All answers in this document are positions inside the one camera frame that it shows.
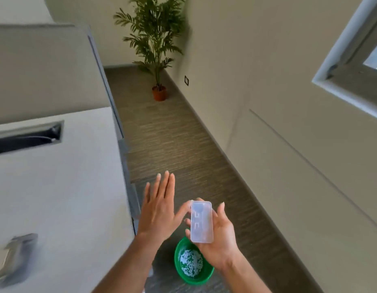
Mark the person's left hand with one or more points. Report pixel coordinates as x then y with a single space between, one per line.
156 215

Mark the person's right hand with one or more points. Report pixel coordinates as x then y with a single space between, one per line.
220 241

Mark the person's left middle finger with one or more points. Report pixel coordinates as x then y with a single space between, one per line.
164 188

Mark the person's right thumb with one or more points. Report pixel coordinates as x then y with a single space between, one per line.
221 214

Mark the person's left thumb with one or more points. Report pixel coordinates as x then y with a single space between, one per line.
183 211

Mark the person's left little finger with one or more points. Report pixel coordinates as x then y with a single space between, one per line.
145 196

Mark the clear plastic box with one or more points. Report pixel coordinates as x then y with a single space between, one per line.
201 222

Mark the person's left forearm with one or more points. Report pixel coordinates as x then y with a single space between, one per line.
127 265

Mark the person's right forearm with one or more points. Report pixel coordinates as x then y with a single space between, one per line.
241 276

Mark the white beads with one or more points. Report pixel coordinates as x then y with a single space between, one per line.
190 263

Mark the green plastic bowl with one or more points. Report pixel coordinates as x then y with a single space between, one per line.
183 273

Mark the terracotta plant pot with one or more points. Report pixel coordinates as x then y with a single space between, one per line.
159 93

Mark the white cabinet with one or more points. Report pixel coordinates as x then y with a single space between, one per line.
51 149

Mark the green potted palm plant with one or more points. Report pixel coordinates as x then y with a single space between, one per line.
153 36

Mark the white window frame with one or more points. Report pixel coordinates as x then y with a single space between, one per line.
347 67

